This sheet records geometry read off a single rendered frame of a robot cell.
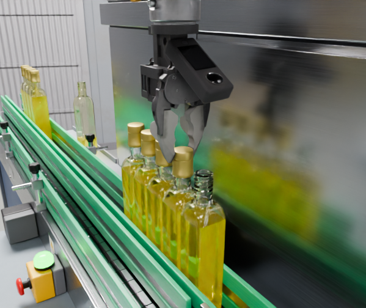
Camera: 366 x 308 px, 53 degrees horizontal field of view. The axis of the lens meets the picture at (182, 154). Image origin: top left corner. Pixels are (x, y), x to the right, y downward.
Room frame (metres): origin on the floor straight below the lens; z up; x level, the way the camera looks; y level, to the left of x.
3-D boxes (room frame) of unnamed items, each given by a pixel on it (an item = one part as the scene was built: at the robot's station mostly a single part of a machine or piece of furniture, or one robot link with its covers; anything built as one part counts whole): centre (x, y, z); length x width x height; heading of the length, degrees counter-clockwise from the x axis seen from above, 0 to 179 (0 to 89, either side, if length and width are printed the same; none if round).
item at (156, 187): (0.61, 0.03, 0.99); 0.06 x 0.06 x 0.21; 33
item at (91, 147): (1.13, 0.28, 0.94); 0.07 x 0.04 x 0.13; 123
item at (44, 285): (0.70, 0.32, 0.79); 0.07 x 0.07 x 0.07; 33
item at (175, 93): (0.59, 0.02, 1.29); 0.09 x 0.08 x 0.12; 33
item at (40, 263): (0.71, 0.32, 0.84); 0.05 x 0.05 x 0.03
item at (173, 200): (0.56, 0.00, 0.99); 0.06 x 0.06 x 0.21; 33
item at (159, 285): (1.18, 0.47, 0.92); 1.75 x 0.01 x 0.08; 33
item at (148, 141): (0.66, 0.06, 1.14); 0.04 x 0.04 x 0.04
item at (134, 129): (0.71, 0.09, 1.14); 0.04 x 0.04 x 0.04
